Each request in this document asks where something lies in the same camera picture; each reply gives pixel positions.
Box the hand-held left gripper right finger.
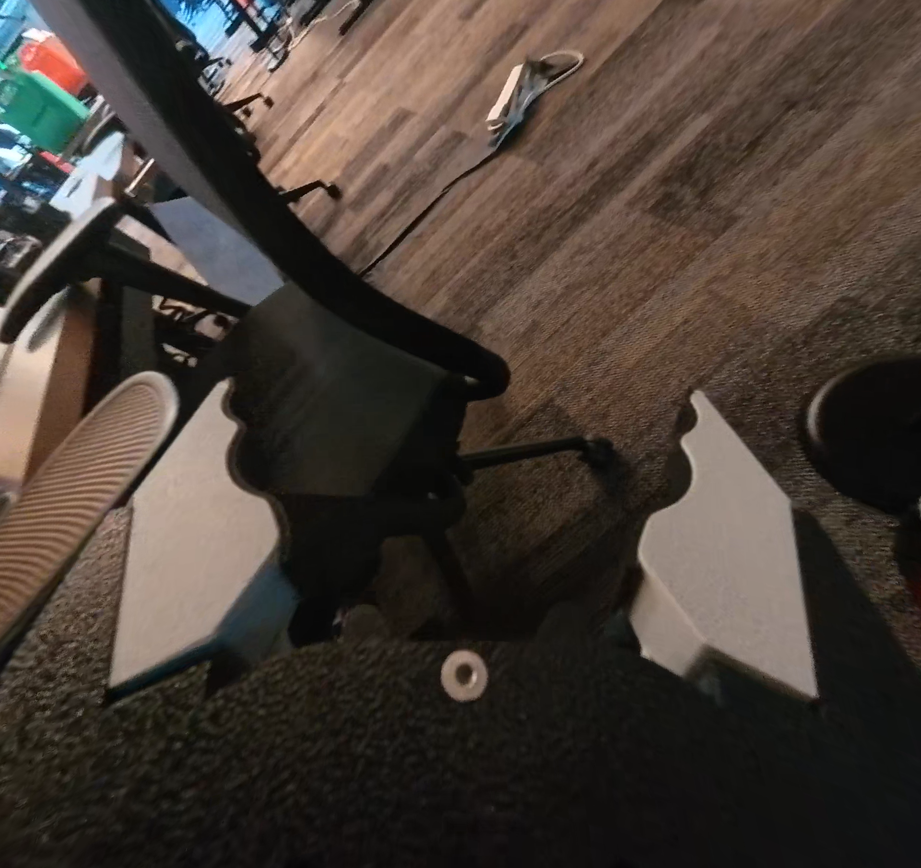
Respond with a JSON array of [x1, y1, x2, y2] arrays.
[[628, 389, 821, 701]]

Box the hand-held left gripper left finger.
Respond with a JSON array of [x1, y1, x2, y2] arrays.
[[108, 377, 302, 692]]

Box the grey ribbed armrest pad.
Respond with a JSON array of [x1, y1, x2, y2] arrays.
[[0, 370, 181, 668]]

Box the black round base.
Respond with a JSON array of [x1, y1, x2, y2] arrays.
[[804, 356, 921, 518]]

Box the black office chair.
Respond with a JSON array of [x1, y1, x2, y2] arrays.
[[0, 0, 621, 642]]

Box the white power strip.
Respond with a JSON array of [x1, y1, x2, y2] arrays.
[[485, 62, 528, 134]]

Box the black floor cable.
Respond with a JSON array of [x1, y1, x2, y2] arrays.
[[358, 140, 508, 281]]

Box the white cable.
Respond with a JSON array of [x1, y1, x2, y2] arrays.
[[529, 50, 585, 92]]

